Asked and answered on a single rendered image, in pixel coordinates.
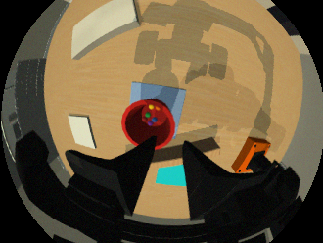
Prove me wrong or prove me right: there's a red cup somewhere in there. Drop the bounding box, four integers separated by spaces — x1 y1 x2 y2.
121 99 174 150

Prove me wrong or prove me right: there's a cream flat rectangular pad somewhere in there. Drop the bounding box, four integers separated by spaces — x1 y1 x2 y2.
71 0 141 60

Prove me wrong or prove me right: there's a pale cream square tile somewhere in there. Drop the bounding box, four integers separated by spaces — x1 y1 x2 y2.
68 115 96 149

